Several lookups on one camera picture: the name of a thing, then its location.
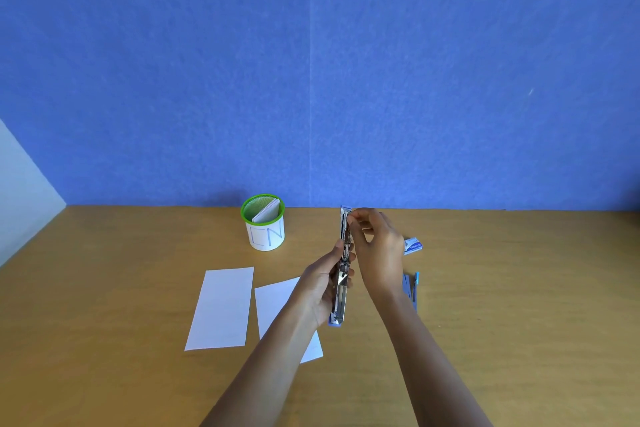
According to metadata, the person's right hand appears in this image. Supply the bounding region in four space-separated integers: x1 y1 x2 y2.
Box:
347 208 407 298

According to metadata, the person's left hand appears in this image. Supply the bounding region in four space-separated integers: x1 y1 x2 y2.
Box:
289 240 357 330

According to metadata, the blue metal stapler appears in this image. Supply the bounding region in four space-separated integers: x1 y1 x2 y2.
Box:
328 205 420 328

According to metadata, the person's right forearm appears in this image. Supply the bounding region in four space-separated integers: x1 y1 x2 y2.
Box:
371 287 495 427

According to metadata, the person's left forearm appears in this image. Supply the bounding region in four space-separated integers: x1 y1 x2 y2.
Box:
200 303 318 427

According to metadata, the green mesh pen cup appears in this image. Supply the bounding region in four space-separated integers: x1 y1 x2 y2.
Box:
240 194 286 252

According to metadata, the white paper sheet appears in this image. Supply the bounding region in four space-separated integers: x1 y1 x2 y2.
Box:
254 277 324 364
184 267 255 352

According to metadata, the white folded paper card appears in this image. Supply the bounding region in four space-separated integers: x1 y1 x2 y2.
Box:
251 198 281 224

